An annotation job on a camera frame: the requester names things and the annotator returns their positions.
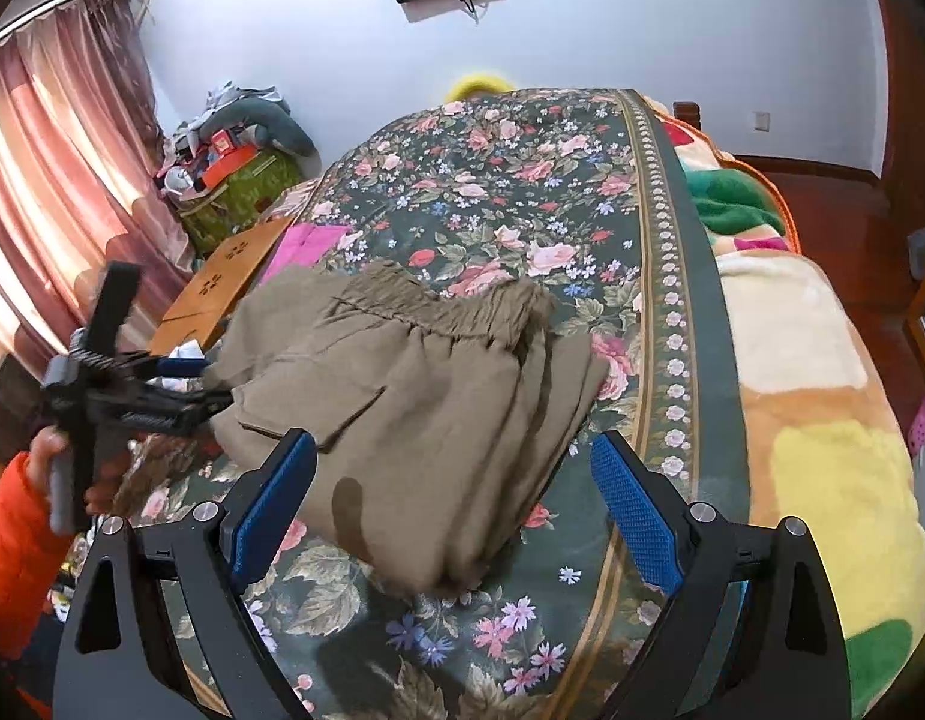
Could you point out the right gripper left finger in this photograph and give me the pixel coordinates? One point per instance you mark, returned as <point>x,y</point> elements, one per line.
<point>118,655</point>

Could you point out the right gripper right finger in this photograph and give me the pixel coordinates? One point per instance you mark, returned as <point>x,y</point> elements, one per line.
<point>749,629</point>

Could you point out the olive green pants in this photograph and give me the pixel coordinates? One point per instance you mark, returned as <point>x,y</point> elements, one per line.
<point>438,421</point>

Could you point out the person's left hand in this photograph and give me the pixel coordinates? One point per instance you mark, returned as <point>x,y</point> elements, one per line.
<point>48,469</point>

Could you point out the white papers pile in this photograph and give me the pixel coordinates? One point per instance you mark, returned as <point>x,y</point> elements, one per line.
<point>188,350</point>

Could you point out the orange jacket sleeve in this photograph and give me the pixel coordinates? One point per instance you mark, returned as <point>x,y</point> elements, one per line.
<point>30,557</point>

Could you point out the wooden lap desk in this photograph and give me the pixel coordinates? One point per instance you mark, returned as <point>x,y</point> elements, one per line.
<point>198,312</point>

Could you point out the colourful fleece blanket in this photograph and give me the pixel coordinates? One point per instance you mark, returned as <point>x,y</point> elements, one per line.
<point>823,441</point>

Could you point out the pink striped curtain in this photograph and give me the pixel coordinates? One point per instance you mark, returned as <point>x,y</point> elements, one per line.
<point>79,148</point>

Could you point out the green storage bag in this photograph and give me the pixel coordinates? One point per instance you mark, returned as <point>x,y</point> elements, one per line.
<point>237,201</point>

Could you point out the magenta folded pants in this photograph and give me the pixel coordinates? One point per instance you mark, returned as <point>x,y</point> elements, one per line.
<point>303,244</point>

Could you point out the orange box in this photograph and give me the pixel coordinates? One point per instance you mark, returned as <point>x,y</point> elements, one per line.
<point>225,165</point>

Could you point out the grey stuffed toy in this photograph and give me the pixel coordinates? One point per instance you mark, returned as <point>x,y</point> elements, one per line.
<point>273,125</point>

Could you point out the brown wooden door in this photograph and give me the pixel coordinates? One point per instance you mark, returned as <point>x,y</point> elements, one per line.
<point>903,171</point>

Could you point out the yellow curved foam bar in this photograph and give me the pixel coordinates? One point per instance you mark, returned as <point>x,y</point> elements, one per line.
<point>476,85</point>

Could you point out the white wall socket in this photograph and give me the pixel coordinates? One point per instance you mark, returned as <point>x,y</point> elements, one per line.
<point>761,121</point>

